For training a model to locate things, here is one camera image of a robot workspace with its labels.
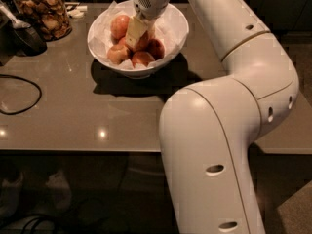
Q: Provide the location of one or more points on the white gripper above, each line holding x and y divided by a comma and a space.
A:
150, 4

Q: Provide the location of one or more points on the red apple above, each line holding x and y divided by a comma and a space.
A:
118, 53
142, 44
156, 49
142, 57
119, 26

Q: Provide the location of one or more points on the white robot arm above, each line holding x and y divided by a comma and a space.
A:
206, 128

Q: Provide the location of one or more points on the white ceramic bowl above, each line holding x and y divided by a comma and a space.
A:
169, 43

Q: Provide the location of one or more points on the white paper bowl liner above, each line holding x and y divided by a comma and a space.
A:
172, 30

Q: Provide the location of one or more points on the small white items on table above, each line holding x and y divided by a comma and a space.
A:
76, 11

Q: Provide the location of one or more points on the glass jar of dried chips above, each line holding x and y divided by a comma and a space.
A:
49, 16

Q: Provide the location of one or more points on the black round pan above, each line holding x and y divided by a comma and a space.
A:
29, 41

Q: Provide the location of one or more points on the white shoe right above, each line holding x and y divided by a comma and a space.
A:
60, 191

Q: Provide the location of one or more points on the white shoe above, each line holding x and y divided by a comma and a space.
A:
60, 191
10, 196

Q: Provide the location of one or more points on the white shoe left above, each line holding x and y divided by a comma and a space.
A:
10, 196

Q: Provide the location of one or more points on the silver spoon handle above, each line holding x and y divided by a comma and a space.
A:
16, 23

